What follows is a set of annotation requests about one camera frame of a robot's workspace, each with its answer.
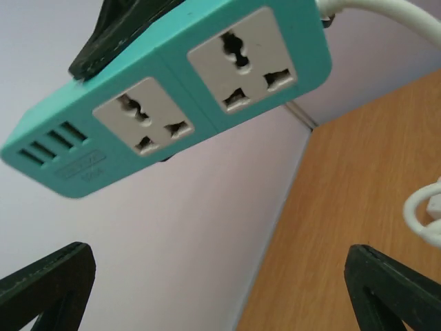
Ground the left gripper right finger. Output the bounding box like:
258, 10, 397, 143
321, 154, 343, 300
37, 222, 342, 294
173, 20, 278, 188
344, 244, 440, 330

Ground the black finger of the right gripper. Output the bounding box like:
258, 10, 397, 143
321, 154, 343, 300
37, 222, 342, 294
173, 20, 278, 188
68, 0, 182, 81

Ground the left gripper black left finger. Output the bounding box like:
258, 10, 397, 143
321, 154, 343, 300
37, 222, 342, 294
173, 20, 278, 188
1, 242, 96, 330

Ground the teal power strip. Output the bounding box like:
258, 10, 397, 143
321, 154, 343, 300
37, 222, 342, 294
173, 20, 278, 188
1, 1, 331, 198

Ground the teal strip white cable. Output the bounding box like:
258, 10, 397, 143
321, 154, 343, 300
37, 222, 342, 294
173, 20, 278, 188
315, 0, 441, 52

